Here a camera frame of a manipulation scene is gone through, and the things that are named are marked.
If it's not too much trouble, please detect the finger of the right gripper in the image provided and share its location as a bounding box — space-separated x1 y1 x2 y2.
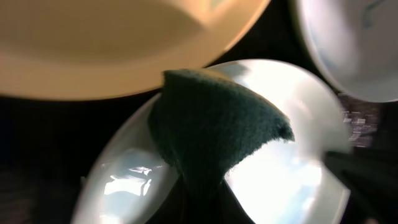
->
323 151 397 223

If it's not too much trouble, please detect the light blue plate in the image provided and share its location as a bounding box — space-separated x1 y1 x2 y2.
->
72 59 351 224

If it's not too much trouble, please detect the green yellow sponge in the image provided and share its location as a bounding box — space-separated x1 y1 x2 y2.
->
148 69 295 200

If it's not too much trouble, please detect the round black serving tray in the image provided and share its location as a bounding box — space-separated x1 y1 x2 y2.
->
1 1 317 223

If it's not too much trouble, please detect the white plate with scribble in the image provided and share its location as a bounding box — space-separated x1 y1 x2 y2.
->
290 0 397 103

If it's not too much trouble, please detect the yellow plate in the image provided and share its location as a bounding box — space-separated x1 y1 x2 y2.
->
1 0 268 100

